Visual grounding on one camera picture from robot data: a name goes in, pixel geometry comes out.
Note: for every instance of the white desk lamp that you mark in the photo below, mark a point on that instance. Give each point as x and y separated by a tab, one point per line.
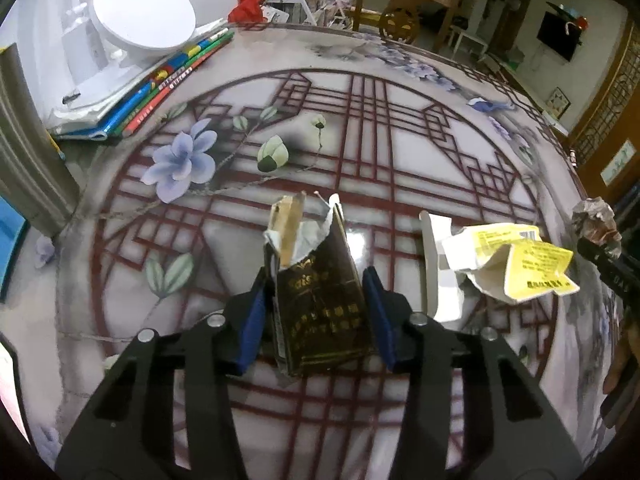
142	15

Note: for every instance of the person's right hand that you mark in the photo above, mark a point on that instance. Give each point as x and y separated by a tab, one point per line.
619	365

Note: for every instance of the small white table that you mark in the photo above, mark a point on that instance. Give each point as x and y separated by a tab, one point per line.
467	40

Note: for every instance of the stack of colourful books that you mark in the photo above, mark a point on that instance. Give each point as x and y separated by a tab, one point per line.
150	95

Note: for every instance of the yellow and white carton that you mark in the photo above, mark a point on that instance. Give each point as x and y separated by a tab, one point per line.
505	260

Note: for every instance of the wall television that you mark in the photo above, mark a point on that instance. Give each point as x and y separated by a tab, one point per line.
557	37

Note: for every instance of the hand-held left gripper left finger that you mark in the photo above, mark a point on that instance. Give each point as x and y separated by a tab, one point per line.
252	325

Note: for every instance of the wall shelf with toys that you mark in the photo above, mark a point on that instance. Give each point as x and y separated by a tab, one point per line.
570	17

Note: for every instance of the foil ball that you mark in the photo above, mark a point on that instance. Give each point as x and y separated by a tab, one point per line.
595	220

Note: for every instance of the wooden chair with wheel carving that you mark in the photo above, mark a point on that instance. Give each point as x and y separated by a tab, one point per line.
400	7

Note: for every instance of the blue board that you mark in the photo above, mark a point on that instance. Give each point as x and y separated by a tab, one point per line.
10	250

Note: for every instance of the dark brown packet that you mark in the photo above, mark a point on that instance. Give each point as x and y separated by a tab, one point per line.
320	305

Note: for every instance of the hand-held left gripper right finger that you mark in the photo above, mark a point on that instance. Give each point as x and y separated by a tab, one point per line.
377	320

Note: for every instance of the wooden lattice partition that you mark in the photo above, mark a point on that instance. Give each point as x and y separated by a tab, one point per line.
607	95

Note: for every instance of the short wall scroll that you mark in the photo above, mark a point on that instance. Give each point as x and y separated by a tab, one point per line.
619	160

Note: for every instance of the small framed picture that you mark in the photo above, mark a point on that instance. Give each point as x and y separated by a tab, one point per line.
558	104

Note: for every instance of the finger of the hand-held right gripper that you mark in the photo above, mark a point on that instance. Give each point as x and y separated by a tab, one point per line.
600	255

